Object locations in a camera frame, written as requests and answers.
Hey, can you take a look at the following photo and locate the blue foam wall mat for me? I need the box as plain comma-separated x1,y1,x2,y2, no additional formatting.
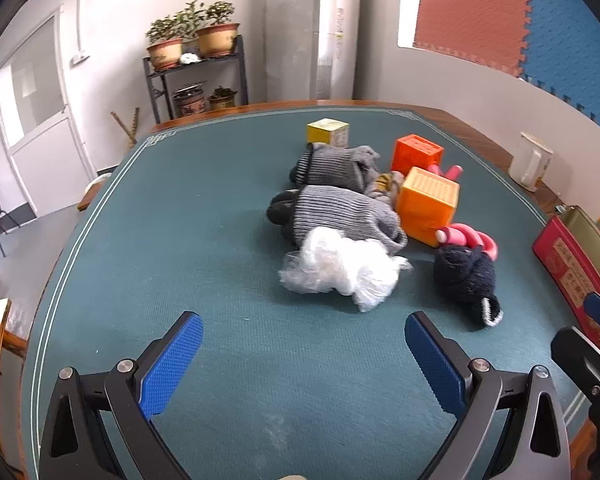
517,0,600,143

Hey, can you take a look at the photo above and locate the white plastic pitcher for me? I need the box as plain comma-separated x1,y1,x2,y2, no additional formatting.
509,131,554,192

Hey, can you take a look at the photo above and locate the tan patterned sock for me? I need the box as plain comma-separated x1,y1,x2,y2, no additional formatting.
365,172,406,206

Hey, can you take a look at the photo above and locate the wooden chair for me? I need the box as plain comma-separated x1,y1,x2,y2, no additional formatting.
0,297,28,361

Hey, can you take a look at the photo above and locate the red foam wall mat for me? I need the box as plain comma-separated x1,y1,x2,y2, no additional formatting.
413,0,536,78

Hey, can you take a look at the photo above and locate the black metal plant rack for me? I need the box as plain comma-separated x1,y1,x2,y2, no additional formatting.
142,35,251,126

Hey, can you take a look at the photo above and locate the orange toy cube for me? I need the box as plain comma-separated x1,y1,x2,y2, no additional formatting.
391,134,444,176
397,166,461,248

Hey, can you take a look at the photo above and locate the dark patterned pot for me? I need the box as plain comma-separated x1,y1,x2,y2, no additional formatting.
172,82,210,118

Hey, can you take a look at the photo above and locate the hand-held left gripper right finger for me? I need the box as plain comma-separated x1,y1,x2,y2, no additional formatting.
404,311,572,480

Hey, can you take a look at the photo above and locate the bamboo stick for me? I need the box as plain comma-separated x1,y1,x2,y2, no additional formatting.
111,107,141,148

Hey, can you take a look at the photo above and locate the pink knotted foam tube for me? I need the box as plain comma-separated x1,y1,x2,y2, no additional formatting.
436,223,500,261
427,164,465,181

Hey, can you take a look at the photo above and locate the green table mat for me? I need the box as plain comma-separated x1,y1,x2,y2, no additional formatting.
20,105,600,480

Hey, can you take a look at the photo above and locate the white plastic bag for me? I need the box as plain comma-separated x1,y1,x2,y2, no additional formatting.
278,226,412,313

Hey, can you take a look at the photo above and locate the potted plant in clay pot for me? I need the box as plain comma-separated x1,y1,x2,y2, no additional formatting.
196,2,241,58
175,0,206,56
146,17,185,72

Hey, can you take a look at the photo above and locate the black sock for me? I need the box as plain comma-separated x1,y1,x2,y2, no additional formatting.
433,245,504,330

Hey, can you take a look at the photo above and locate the yellow cardboard box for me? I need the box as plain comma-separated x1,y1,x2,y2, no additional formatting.
307,119,350,147

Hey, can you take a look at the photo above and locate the red storage box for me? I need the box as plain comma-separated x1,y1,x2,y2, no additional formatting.
532,205,600,361

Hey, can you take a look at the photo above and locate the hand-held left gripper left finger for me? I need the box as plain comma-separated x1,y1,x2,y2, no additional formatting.
39,311,204,480

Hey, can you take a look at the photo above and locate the white glass door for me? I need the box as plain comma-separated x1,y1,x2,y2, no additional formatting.
0,10,96,216

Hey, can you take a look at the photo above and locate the standing air conditioner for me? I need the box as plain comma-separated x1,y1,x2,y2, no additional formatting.
266,0,363,103

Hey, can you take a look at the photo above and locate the grey ribbed sock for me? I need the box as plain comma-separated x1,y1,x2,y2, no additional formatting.
267,186,408,253
289,143,382,192

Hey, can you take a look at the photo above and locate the small potted succulent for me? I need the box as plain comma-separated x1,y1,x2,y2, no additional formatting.
208,86,238,111

